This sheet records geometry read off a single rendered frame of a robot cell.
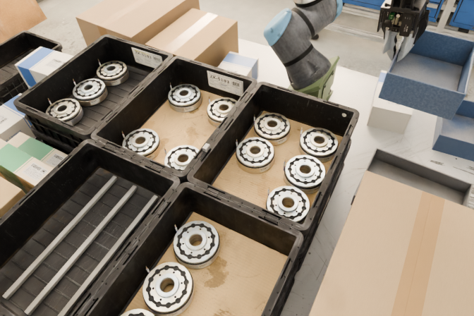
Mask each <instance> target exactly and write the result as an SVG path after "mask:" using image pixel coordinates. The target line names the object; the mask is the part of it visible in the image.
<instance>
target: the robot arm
mask: <svg viewBox="0 0 474 316"><path fill-rule="evenodd" d="M429 2H430V0H385V2H384V3H383V4H382V6H381V9H380V13H379V22H378V26H377V32H379V30H380V28H382V31H383V33H384V46H383V49H382V53H383V54H385V53H387V55H388V56H389V58H390V59H391V61H392V60H393V58H394V55H395V53H396V43H397V38H396V36H397V34H398V33H399V36H403V41H402V43H401V49H400V50H399V52H398V54H397V57H396V62H398V61H400V60H401V59H402V58H404V57H405V56H406V55H407V53H408V52H409V51H410V50H411V49H412V47H413V46H414V44H415V43H416V41H417V40H418V39H419V37H420V36H421V35H422V34H423V33H424V31H425V29H426V27H427V24H428V21H429V13H430V10H426V9H427V5H428V4H429ZM294 3H295V5H296V6H295V7H293V8H292V9H289V8H285V9H284V10H282V11H281V12H280V13H279V14H277V15H276V16H275V17H274V18H273V19H272V20H271V21H270V22H269V23H268V24H267V26H266V28H265V29H264V32H263V35H264V37H265V39H266V41H267V42H268V45H269V46H270V47H271V48H272V49H273V51H274V53H275V54H276V55H277V57H278V58H279V60H280V61H281V62H282V64H283V65H284V67H285V69H286V72H287V76H288V79H289V82H290V84H291V86H292V88H293V89H294V90H300V89H303V88H305V87H307V86H309V85H311V84H313V83H315V82H316V81H318V80H319V79H320V78H321V77H322V76H324V75H325V74H326V73H327V71H328V70H329V69H330V68H331V63H330V61H329V59H328V58H327V57H326V56H324V55H323V54H322V53H320V52H319V51H318V50H316V48H314V47H313V45H312V43H311V41H310V40H311V39H312V38H313V37H314V36H315V35H316V34H317V33H319V32H320V31H321V30H323V29H324V28H325V27H327V26H328V24H330V23H332V22H334V20H335V19H336V18H337V17H338V16H339V15H340V14H341V12H342V8H343V2H342V0H294Z"/></svg>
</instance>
